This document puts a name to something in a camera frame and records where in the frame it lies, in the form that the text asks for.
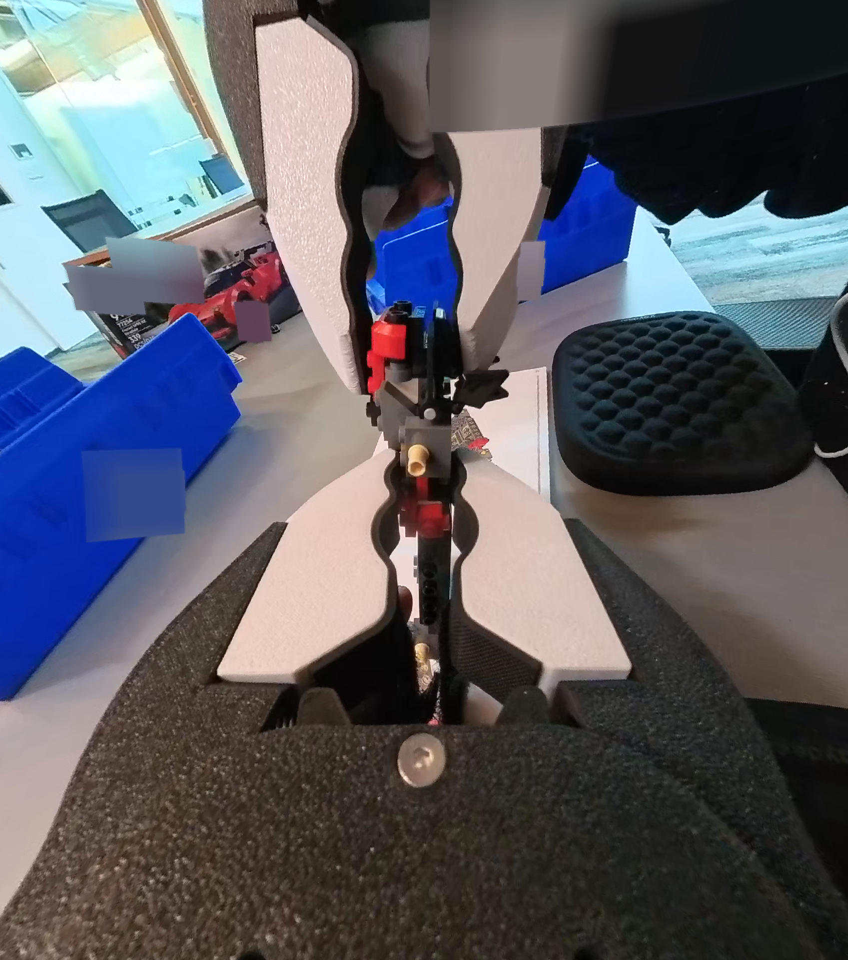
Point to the person's right hand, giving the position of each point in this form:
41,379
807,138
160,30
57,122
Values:
424,187

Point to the blue plastic bin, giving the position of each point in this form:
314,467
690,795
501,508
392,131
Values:
596,240
19,600

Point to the black office chair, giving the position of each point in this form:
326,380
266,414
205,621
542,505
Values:
90,221

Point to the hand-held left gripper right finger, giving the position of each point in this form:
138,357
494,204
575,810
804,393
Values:
544,592

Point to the black honeycomb armrest pad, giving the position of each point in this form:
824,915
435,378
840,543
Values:
678,397

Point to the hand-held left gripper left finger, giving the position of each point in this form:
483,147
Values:
311,592

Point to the white instruction booklet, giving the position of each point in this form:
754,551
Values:
521,420

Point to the black lego set box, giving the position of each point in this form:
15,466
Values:
244,281

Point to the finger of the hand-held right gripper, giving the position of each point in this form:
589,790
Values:
300,165
495,195

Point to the person's black pants leg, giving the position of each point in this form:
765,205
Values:
843,825

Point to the person's right forearm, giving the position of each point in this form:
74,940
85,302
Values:
693,172

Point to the black red lego car model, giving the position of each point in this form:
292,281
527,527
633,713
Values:
416,390

